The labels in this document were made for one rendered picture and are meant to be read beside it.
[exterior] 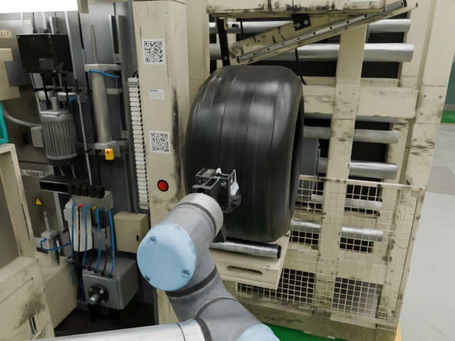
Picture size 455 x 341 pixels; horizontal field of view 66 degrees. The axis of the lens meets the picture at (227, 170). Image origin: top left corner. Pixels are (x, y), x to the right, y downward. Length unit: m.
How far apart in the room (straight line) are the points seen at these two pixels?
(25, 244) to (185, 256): 0.83
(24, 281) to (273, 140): 0.86
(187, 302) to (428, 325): 2.05
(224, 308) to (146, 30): 0.89
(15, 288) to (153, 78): 0.76
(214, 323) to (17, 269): 0.87
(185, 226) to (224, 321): 0.15
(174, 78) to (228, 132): 0.31
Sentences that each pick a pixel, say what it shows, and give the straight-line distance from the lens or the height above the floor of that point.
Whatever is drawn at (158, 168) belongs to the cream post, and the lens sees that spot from 1.24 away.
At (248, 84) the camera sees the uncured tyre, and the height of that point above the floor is 1.43.
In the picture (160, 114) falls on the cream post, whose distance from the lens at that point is 1.18.
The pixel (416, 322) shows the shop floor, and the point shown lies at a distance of 2.49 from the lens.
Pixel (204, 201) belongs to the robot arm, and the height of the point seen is 1.27.
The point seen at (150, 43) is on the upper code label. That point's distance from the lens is 1.17.
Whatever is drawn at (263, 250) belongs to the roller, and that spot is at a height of 0.91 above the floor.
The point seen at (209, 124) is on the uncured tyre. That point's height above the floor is 1.33.
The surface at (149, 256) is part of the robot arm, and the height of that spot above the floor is 1.24.
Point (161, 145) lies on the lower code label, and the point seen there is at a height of 1.21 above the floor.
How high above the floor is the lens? 1.53
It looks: 20 degrees down
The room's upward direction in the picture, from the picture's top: straight up
